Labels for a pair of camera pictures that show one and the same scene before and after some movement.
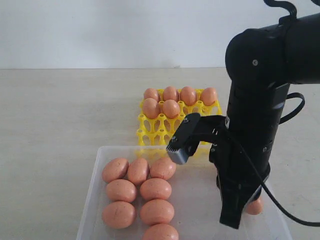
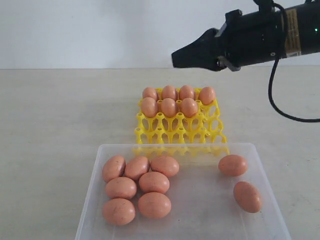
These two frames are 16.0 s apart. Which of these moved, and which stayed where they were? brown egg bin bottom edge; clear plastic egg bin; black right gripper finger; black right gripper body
Moved: black right gripper finger; black right gripper body; brown egg bin bottom edge
Stayed: clear plastic egg bin
